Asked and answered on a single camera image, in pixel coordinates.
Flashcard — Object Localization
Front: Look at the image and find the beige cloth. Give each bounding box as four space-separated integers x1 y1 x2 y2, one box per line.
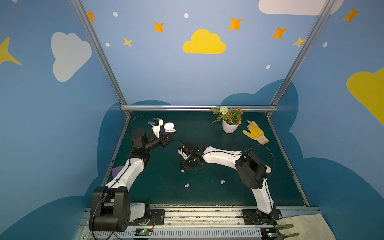
277 214 336 240

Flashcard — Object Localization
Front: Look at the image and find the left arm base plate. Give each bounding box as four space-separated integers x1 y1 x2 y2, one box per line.
129 209 166 226

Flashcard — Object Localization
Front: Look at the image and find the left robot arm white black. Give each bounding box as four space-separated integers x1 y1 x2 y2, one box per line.
89 127 176 232

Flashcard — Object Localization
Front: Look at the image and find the pink earbud charging case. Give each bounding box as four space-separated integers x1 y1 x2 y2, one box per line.
266 165 272 174

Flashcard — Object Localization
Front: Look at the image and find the white earbud charging case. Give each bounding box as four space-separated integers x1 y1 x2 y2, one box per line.
164 122 176 133

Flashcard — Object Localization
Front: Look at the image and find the yellow work glove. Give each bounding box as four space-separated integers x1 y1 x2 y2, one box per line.
243 121 269 145

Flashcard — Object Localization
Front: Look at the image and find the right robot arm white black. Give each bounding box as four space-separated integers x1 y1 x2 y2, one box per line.
178 141 276 216

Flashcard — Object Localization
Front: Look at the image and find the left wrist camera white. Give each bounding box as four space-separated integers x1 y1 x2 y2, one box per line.
149 118 164 138

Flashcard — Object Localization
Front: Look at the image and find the white potted flower plant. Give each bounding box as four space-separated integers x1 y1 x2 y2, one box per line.
211 106 244 134

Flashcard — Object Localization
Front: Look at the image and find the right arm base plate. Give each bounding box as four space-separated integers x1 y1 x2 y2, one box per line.
242 209 283 225

